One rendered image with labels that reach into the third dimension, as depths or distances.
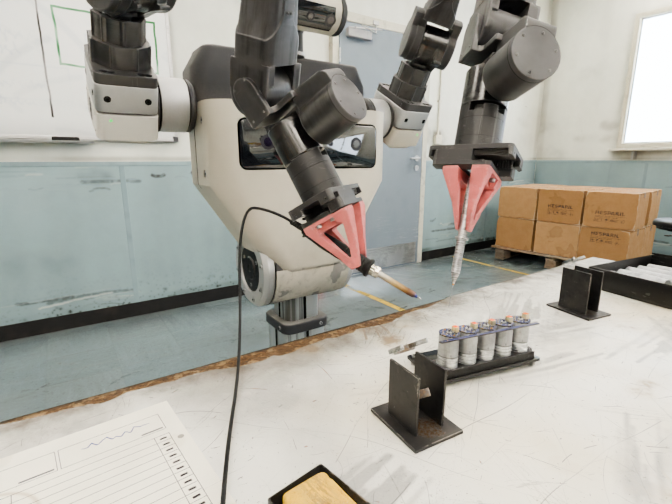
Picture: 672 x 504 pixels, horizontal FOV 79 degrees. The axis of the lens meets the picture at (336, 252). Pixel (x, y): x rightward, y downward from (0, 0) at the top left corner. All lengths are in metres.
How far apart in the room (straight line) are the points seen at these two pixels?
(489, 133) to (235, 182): 0.41
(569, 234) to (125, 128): 3.87
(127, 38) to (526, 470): 0.72
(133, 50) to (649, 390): 0.81
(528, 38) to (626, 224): 3.61
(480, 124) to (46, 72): 2.57
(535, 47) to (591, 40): 5.08
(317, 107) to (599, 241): 3.78
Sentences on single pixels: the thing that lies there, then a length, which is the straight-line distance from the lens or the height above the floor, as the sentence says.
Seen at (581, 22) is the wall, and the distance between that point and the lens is 5.69.
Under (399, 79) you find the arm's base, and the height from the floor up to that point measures 1.19.
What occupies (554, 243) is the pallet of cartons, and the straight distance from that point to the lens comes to 4.27.
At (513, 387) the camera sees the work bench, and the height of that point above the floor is 0.75.
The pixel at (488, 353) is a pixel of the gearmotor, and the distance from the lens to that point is 0.55.
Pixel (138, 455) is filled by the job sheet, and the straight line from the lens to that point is 0.45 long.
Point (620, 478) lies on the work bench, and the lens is 0.46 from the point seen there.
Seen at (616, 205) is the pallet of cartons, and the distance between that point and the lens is 4.08.
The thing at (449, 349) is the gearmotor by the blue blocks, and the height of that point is 0.80.
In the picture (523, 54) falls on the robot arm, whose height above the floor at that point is 1.12.
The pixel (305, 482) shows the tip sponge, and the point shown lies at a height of 0.76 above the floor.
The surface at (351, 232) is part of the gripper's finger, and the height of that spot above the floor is 0.93.
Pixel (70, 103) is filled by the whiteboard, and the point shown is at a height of 1.32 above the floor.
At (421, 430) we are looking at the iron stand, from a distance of 0.45.
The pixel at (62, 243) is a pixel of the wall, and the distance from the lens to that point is 2.89.
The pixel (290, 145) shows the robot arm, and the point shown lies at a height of 1.03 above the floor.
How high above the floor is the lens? 1.02
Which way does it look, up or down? 13 degrees down
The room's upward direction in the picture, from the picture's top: straight up
